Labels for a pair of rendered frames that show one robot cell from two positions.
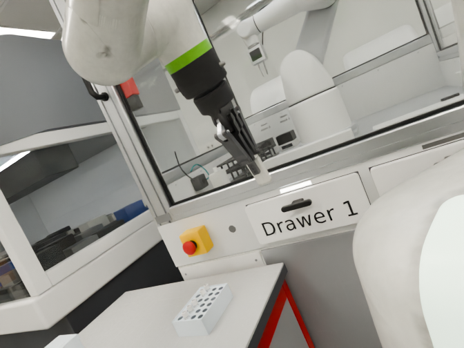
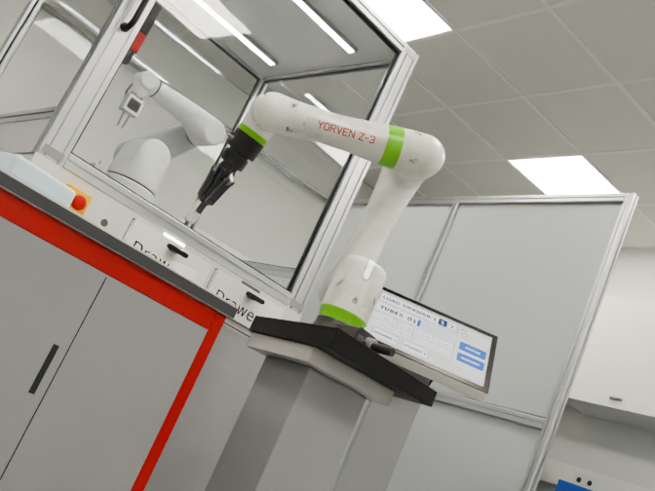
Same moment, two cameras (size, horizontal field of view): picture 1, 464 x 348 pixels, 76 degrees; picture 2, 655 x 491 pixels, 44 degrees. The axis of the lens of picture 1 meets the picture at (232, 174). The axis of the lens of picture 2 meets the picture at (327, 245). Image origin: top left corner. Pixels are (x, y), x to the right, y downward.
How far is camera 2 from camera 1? 2.05 m
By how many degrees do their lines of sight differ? 69
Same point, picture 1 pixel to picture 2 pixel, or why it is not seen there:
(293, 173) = (180, 231)
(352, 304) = not seen: hidden behind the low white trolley
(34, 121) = not seen: outside the picture
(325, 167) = (200, 246)
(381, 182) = (217, 281)
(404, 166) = (232, 283)
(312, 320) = not seen: hidden behind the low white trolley
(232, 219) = (112, 216)
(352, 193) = (201, 274)
